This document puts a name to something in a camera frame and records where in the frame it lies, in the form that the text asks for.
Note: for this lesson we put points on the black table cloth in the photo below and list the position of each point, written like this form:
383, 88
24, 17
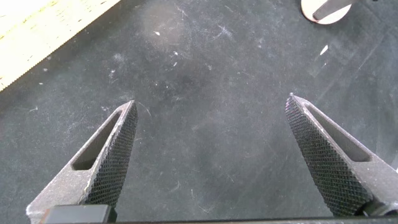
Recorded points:
202, 124

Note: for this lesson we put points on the small white scrap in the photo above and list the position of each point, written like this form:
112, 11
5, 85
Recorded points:
323, 50

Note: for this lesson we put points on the pinkish grey ball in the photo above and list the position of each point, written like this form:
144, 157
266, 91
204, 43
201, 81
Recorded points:
334, 17

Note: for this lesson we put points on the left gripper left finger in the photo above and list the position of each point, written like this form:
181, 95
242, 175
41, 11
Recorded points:
109, 161

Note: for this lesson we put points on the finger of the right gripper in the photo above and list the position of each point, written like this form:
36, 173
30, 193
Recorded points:
329, 7

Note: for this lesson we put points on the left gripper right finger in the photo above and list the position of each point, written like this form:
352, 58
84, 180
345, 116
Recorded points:
335, 161

